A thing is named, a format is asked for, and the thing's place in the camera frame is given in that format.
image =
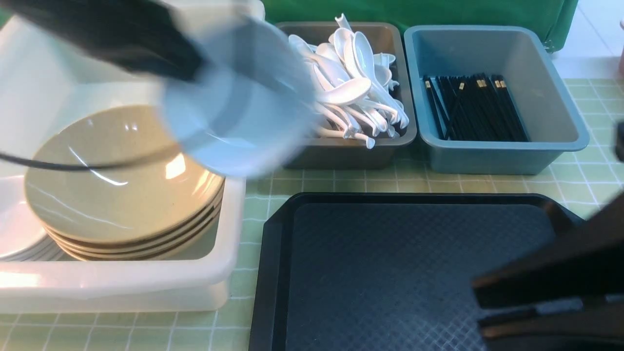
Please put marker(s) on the tan noodle bowl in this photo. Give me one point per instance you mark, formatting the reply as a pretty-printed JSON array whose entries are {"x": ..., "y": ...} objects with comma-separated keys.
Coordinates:
[{"x": 109, "y": 206}]

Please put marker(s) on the top stacked tan bowl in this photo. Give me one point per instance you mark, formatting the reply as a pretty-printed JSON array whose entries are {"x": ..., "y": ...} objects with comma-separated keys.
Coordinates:
[{"x": 182, "y": 230}]

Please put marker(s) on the white plates stack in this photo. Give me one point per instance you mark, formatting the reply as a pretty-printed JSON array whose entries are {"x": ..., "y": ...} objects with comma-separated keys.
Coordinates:
[{"x": 22, "y": 237}]

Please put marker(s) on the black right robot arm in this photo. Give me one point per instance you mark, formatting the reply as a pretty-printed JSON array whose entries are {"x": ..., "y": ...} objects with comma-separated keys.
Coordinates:
[{"x": 587, "y": 262}]

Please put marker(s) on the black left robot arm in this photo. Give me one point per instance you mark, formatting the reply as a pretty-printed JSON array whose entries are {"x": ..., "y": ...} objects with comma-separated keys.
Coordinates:
[{"x": 139, "y": 36}]

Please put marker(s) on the grey spoon bin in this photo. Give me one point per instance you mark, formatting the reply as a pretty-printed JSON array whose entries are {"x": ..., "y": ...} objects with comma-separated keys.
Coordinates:
[{"x": 347, "y": 154}]

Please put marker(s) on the blue chopstick bin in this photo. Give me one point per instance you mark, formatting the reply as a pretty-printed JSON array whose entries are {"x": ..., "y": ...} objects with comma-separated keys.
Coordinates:
[{"x": 546, "y": 110}]

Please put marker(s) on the black serving tray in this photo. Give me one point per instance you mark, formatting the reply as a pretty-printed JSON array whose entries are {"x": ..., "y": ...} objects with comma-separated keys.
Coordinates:
[{"x": 389, "y": 272}]

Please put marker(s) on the stacked tan bowl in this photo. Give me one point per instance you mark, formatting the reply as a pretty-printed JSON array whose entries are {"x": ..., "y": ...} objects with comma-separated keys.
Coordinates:
[
  {"x": 182, "y": 230},
  {"x": 161, "y": 246},
  {"x": 172, "y": 247}
]

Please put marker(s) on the white square dish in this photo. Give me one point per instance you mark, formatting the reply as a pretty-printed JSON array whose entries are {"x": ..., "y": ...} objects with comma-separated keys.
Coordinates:
[{"x": 250, "y": 109}]

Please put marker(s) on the pile of black chopsticks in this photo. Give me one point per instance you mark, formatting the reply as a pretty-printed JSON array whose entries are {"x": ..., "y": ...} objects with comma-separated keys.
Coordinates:
[{"x": 474, "y": 108}]

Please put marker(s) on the large white plastic tub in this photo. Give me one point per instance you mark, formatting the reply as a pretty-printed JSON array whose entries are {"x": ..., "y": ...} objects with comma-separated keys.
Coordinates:
[{"x": 46, "y": 85}]

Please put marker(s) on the pile of white spoons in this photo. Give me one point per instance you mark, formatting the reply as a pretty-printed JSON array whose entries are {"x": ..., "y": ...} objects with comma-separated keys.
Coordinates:
[{"x": 353, "y": 86}]

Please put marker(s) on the green cloth backdrop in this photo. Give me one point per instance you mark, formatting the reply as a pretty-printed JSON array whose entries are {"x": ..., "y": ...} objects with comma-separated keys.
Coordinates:
[{"x": 550, "y": 20}]

